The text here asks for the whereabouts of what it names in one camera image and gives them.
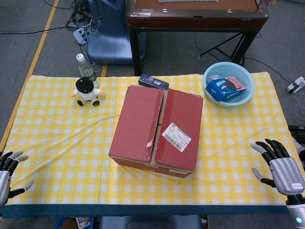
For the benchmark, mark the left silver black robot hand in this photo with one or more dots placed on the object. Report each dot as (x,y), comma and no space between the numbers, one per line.
(3,181)

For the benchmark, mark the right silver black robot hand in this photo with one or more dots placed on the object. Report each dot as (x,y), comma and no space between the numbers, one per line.
(286,174)

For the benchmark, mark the red cardboard box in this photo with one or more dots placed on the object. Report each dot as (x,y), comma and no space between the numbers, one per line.
(138,124)

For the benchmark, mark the dark blue snack box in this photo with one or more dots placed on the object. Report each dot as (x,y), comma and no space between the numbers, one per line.
(152,81)

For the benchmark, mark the black equipment case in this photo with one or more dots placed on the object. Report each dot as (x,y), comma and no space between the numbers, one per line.
(297,130)

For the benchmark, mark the yellow white checkered tablecloth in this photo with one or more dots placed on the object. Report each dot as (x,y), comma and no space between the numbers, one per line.
(59,133)

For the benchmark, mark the printed booklet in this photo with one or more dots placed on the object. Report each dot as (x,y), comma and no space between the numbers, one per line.
(82,221)

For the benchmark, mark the white floor socket device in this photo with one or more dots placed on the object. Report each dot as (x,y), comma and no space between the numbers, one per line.
(295,84)

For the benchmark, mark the pink snack package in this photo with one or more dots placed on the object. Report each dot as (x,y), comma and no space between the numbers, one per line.
(238,83)

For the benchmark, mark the blue Oreo package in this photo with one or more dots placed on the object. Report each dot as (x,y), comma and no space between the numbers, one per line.
(219,91)

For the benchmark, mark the small silver snack packet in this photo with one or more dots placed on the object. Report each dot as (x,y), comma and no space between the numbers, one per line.
(213,78)

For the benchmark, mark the black headed plush doll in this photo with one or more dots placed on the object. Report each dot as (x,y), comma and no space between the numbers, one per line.
(88,94)

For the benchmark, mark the light blue plastic basin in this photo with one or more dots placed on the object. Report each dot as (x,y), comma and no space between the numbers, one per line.
(214,70)

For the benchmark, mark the clear plastic water bottle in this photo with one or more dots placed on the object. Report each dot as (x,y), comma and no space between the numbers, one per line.
(85,70)

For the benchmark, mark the white power strip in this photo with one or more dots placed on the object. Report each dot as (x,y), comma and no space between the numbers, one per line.
(78,35)

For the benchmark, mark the brown mahjong table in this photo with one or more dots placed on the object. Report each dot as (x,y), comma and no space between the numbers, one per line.
(190,21)

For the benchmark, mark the blue machine base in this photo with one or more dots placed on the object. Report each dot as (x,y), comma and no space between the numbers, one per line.
(109,35)

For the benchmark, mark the black metal stand frame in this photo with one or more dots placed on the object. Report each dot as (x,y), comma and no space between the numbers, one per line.
(220,44)

